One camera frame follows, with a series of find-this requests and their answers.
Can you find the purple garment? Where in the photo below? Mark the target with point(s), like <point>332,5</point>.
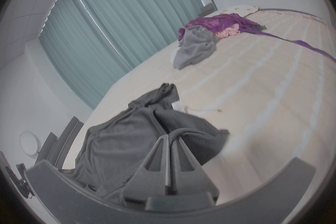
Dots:
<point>210,22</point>

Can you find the black T-shirt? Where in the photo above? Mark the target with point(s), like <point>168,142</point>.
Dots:
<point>118,144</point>

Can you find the bed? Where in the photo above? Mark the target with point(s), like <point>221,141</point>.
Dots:
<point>262,86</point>

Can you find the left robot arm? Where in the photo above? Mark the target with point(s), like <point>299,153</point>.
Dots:
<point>25,183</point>

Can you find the dark grey garment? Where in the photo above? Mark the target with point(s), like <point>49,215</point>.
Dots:
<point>258,28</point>

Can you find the pink garment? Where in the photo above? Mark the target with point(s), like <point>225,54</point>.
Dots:
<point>228,31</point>

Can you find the white printed pillow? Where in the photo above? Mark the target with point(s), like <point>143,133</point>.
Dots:
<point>241,9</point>

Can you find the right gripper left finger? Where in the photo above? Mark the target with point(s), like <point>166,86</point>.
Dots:
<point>139,183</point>

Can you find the round white framed mirror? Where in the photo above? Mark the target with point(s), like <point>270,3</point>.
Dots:
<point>29,144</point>

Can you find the blue-green curtain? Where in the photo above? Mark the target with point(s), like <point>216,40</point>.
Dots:
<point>78,55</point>
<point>136,2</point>

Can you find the grey bedside table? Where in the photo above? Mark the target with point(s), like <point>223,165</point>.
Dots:
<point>208,9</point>

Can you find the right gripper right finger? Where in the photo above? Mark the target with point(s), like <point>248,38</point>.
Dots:
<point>199,183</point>

